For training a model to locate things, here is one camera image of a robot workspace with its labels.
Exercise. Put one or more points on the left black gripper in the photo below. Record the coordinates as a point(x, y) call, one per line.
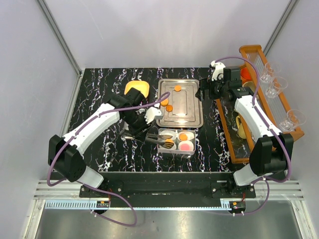
point(135, 132)

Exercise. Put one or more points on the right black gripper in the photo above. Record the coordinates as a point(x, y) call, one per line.
point(206, 83)

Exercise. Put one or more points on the metal serving tongs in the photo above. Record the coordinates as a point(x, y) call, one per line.
point(150, 137)

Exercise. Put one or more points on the golden flower-shaped biscuit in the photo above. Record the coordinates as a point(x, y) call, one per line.
point(183, 137)

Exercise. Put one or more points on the pink round cookie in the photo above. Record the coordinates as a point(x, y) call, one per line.
point(184, 146)

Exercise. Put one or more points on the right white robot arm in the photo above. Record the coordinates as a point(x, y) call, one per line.
point(273, 149)

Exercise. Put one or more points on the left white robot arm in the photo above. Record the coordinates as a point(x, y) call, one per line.
point(65, 153)

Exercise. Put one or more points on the orange round cookie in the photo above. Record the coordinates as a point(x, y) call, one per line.
point(177, 88)

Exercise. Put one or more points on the white paper cupcake liner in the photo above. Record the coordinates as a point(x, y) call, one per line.
point(189, 142)
point(164, 148)
point(168, 134)
point(189, 134)

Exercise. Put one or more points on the large steel baking tray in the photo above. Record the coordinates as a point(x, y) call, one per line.
point(187, 109)

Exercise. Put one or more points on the yellow plate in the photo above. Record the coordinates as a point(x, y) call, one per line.
point(139, 85)

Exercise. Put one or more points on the orange cup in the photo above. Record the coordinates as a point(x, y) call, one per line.
point(245, 74)

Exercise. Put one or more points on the wooden shelf rack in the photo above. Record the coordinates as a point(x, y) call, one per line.
point(276, 109)

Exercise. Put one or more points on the lilac cookie tin box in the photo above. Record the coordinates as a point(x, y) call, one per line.
point(177, 141)

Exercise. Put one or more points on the yellow mug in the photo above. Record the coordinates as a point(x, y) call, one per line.
point(241, 131)

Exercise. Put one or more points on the clear glass cup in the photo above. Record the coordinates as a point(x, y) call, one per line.
point(276, 86)
point(293, 119)
point(270, 70)

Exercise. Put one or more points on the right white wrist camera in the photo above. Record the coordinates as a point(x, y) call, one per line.
point(217, 68)

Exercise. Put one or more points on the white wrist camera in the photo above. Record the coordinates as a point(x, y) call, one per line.
point(153, 114)
point(217, 68)

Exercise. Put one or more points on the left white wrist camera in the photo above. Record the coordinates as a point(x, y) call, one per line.
point(153, 114)

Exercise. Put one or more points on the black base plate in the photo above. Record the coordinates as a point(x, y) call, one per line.
point(175, 189)

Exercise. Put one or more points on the aluminium frame rail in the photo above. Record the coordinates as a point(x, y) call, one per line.
point(59, 36)

